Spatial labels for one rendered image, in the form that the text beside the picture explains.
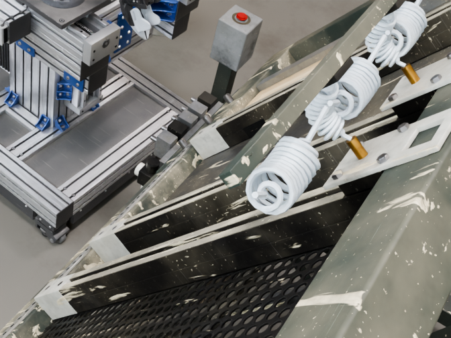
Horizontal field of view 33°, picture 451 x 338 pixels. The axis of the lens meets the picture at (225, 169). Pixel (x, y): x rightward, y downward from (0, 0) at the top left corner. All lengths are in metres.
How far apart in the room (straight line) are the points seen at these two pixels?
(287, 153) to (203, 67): 3.00
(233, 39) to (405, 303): 1.98
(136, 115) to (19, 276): 0.85
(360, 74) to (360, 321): 0.42
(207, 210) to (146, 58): 2.36
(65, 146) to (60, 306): 1.41
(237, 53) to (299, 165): 1.81
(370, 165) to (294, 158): 0.13
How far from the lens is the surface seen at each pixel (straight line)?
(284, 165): 0.91
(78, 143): 3.14
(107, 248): 1.92
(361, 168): 1.01
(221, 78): 2.86
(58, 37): 2.48
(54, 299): 1.80
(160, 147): 2.46
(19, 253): 3.06
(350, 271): 0.80
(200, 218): 1.62
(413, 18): 1.23
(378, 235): 0.84
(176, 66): 3.87
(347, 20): 2.51
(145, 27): 1.89
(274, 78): 2.44
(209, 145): 2.19
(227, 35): 2.70
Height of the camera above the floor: 2.53
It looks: 47 degrees down
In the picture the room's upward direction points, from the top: 17 degrees clockwise
